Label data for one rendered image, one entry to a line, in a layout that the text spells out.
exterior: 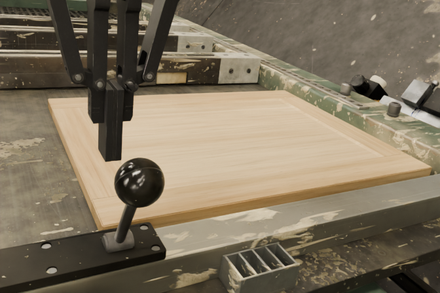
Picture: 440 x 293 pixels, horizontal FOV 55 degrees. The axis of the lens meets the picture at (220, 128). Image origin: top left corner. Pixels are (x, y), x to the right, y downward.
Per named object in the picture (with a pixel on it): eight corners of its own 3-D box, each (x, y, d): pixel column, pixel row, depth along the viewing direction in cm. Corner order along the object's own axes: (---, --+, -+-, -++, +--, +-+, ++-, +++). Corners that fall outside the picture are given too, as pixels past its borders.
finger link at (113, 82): (107, 80, 39) (115, 79, 40) (105, 148, 42) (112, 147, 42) (115, 89, 37) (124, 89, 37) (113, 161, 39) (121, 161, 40)
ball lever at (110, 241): (140, 262, 40) (176, 186, 31) (99, 271, 38) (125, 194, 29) (130, 226, 42) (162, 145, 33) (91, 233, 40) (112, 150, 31)
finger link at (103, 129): (115, 89, 37) (107, 89, 36) (113, 161, 39) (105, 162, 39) (107, 80, 39) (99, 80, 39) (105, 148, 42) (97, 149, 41)
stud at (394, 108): (401, 118, 87) (404, 104, 86) (392, 119, 86) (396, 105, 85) (391, 114, 89) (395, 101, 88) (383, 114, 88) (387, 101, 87)
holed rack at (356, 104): (368, 109, 91) (369, 106, 90) (358, 110, 89) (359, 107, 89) (135, 2, 223) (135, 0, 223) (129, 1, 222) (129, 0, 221)
